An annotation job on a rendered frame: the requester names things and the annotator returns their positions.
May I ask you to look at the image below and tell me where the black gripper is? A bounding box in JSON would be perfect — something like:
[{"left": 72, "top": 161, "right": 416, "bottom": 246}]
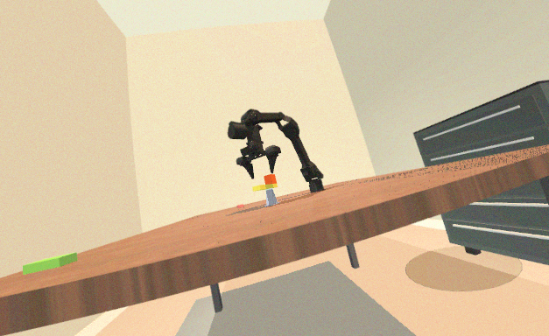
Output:
[{"left": 236, "top": 137, "right": 281, "bottom": 179}]

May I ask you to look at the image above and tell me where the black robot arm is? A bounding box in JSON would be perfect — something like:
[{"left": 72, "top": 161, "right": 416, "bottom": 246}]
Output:
[{"left": 227, "top": 108, "right": 326, "bottom": 193}]

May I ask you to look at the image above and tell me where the green flat bar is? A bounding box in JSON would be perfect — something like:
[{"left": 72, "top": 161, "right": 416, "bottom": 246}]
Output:
[{"left": 23, "top": 252, "right": 78, "bottom": 275}]

